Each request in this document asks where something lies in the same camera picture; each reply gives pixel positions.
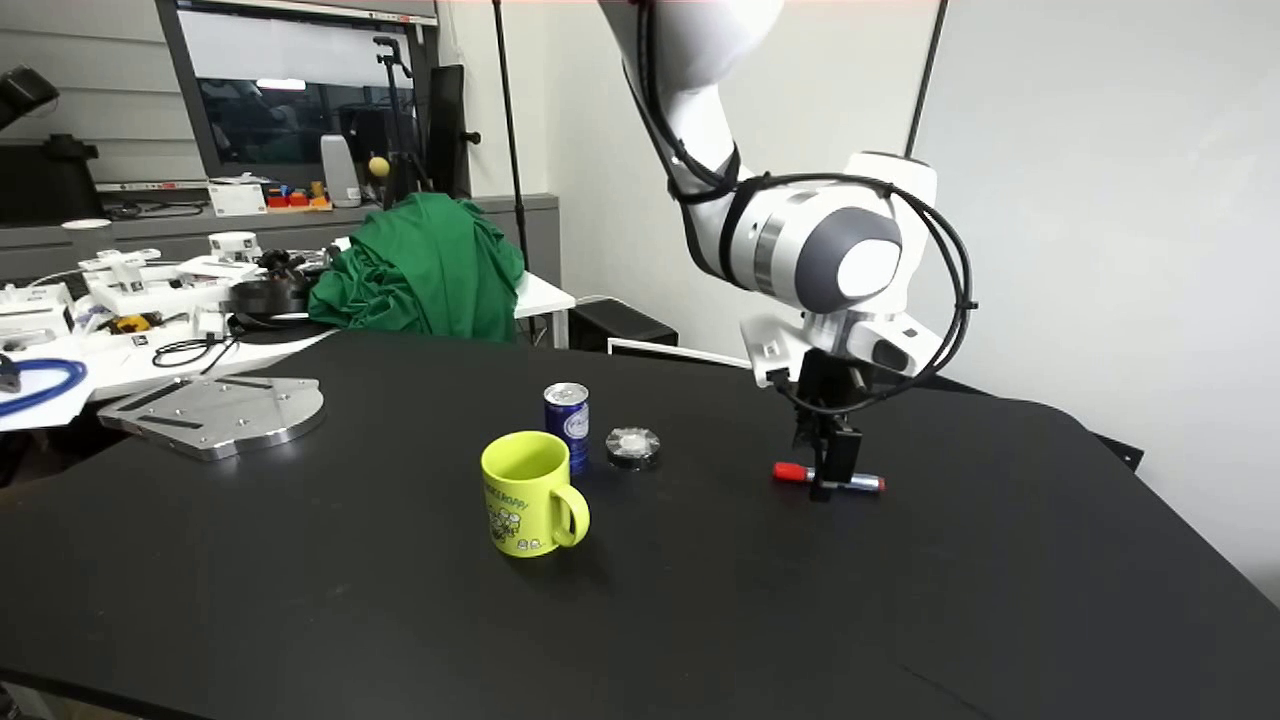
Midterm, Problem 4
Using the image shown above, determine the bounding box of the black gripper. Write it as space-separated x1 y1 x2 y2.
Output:
792 351 867 499

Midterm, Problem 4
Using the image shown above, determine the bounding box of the white side table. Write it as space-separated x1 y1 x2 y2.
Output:
0 231 554 431

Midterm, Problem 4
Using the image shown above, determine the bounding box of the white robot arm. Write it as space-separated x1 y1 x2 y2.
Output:
596 0 944 495

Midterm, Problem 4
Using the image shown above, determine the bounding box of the blue cable loop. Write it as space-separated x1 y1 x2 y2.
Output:
0 356 92 419

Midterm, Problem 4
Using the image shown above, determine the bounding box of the red capped grey marker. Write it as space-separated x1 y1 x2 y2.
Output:
772 460 885 495

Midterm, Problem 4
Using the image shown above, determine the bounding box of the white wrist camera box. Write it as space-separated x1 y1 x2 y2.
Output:
742 311 941 383

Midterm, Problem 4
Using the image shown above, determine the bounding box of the black monitor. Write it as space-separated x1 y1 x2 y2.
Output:
156 0 441 191

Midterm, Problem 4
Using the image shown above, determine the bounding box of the small shiny round object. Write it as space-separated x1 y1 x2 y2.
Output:
605 427 661 468

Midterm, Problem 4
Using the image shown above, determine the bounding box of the black diagonal pole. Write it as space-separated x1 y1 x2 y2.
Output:
905 0 953 159

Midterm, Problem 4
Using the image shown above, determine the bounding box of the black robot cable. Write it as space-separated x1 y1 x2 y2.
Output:
632 0 981 402

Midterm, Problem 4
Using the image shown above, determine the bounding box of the green cloth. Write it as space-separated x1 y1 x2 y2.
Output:
310 191 526 344

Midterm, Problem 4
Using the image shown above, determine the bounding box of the yellow green mug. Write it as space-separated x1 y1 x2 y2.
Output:
482 431 592 561

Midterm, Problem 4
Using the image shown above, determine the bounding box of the grey metal plate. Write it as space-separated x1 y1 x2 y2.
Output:
100 375 326 460

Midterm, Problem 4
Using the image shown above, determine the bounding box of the small blue can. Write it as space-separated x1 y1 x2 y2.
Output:
545 378 592 477

